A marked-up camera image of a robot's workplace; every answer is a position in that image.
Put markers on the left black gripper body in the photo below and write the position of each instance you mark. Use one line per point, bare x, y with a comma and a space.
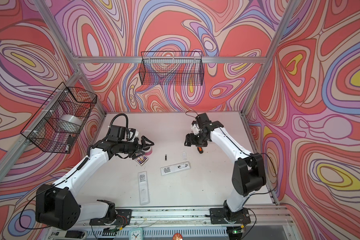
127, 147

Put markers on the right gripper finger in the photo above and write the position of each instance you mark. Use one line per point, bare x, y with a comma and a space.
202, 144
189, 140

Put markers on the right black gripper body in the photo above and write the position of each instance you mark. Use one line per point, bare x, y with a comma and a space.
199, 138

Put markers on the orange handled screwdriver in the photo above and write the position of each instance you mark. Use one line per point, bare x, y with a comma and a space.
200, 150

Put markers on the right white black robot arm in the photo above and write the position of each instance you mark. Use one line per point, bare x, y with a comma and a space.
249, 174

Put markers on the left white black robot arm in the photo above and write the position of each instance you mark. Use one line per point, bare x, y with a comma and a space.
56, 204

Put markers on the pink round speaker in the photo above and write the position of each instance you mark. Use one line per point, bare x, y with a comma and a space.
148, 151

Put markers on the purple card box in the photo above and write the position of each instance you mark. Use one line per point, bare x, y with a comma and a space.
141, 160

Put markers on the white tape roll in basket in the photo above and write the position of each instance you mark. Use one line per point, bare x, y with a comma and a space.
69, 124

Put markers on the small white clock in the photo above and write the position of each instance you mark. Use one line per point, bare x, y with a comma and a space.
136, 234

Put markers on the red round button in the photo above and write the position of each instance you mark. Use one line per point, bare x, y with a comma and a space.
177, 236

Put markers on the black wire basket on left wall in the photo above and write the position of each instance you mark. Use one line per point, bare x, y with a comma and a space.
56, 127

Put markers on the black wire basket on wall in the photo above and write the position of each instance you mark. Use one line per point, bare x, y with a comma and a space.
56, 127
172, 68

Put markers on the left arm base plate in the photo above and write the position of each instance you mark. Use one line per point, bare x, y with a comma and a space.
121, 218

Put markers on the black wire basket on back wall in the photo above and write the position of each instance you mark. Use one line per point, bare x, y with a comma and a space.
172, 68

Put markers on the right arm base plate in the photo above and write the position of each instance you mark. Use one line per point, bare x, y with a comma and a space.
219, 216

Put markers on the black white device on rail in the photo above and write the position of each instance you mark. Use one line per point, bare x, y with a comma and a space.
68, 235

